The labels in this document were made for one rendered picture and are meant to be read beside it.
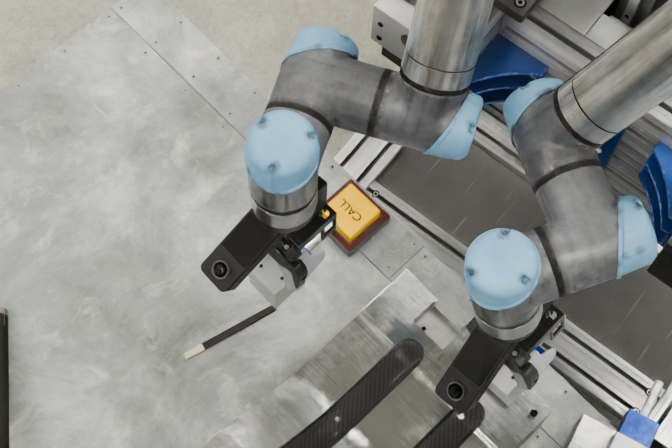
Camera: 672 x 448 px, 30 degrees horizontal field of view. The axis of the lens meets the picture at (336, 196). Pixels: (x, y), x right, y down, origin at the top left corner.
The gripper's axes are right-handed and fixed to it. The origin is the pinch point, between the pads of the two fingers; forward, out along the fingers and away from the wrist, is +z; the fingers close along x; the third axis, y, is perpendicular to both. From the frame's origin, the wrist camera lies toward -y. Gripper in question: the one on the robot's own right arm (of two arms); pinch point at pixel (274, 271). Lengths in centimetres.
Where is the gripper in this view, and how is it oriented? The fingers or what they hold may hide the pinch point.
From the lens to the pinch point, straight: 158.6
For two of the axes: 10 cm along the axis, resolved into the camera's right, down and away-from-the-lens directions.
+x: -6.9, -6.7, 2.7
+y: 7.2, -6.3, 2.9
